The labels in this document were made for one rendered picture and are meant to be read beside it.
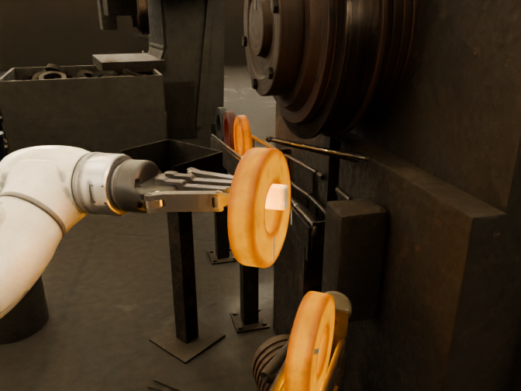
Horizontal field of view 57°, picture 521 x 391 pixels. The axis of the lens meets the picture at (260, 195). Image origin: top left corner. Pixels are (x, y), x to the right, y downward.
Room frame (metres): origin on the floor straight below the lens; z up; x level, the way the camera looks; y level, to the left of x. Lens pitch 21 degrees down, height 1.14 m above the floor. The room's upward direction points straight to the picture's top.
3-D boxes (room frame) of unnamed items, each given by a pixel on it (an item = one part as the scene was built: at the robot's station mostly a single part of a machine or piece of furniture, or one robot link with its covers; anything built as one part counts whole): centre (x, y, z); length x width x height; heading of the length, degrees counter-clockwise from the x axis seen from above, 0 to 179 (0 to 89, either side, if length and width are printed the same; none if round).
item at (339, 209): (0.85, -0.19, 0.68); 0.11 x 0.08 x 0.24; 105
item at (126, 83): (3.54, 1.27, 0.39); 1.03 x 0.83 x 0.79; 109
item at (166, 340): (1.51, 0.29, 0.36); 0.26 x 0.20 x 0.72; 50
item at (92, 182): (0.66, 0.22, 0.91); 0.09 x 0.06 x 0.09; 161
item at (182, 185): (0.60, 0.09, 0.92); 0.11 x 0.01 x 0.04; 69
